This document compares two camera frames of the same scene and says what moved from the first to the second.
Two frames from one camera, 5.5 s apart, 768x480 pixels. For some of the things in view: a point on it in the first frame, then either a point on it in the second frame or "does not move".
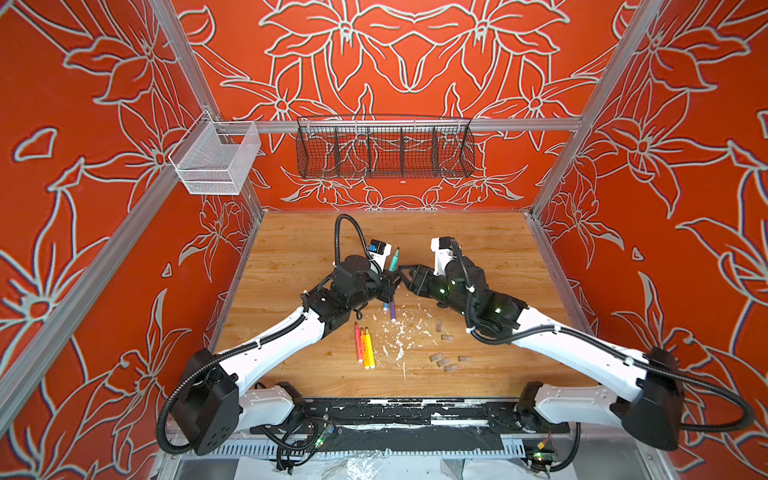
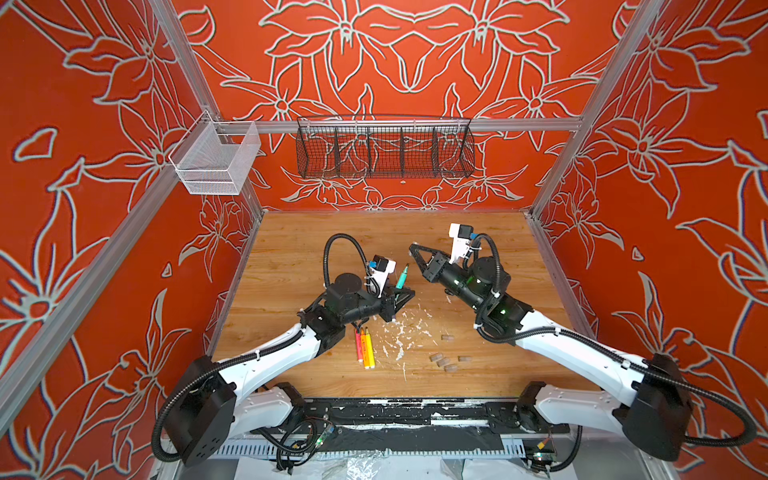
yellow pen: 369,354 does not move
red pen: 358,342 does not move
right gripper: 421,280 to 435,267
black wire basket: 384,146 does not move
